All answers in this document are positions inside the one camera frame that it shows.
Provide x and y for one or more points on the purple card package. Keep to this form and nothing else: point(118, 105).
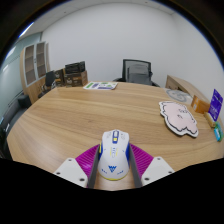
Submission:
point(216, 105)

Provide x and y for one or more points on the green blue sticker sheet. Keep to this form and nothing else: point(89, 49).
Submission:
point(100, 85)

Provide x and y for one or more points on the small black chair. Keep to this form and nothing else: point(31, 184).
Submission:
point(49, 80)

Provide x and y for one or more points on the slim tan box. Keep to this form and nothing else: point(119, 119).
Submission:
point(210, 120)

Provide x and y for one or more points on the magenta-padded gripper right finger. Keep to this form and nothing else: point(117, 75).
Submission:
point(156, 170)

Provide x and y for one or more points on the black sofa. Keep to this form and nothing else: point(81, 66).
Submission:
point(8, 126)

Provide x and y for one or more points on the blue packet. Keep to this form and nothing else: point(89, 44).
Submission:
point(218, 134)

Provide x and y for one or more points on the black mesh office chair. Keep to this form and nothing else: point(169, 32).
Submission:
point(124, 68)

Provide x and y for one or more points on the brown cardboard carton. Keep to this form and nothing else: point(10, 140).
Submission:
point(76, 79)

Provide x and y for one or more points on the black box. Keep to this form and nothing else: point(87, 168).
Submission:
point(75, 67)

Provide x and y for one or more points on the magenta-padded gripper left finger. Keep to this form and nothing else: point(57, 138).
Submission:
point(70, 171)

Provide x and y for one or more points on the white blue yellow computer mouse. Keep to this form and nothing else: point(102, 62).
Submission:
point(114, 156)

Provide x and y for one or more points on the grey backpack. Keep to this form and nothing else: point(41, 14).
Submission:
point(139, 75)

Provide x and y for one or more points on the wooden side desk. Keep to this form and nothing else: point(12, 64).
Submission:
point(181, 85)

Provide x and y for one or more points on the wooden shelf cabinet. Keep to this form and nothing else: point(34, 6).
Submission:
point(32, 66)

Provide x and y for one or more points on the pink cloud-shaped mouse pad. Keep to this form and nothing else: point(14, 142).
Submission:
point(180, 119)

